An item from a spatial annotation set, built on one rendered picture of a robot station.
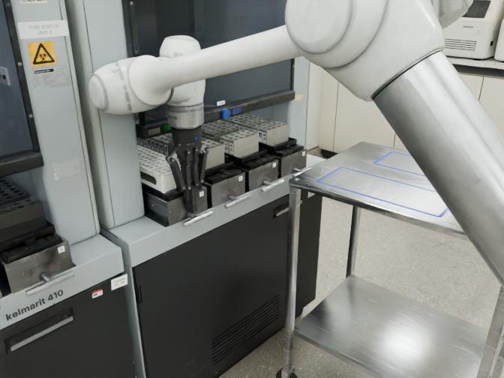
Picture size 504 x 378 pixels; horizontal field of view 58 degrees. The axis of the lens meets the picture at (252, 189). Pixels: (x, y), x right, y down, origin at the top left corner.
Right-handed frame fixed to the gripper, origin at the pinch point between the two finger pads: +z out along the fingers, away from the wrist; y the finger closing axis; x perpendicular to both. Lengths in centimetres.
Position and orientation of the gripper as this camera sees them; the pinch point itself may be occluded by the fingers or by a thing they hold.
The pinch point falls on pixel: (190, 199)
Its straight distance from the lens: 123.3
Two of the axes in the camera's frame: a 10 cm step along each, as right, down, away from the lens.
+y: -6.9, 2.9, -6.6
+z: 0.1, 9.2, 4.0
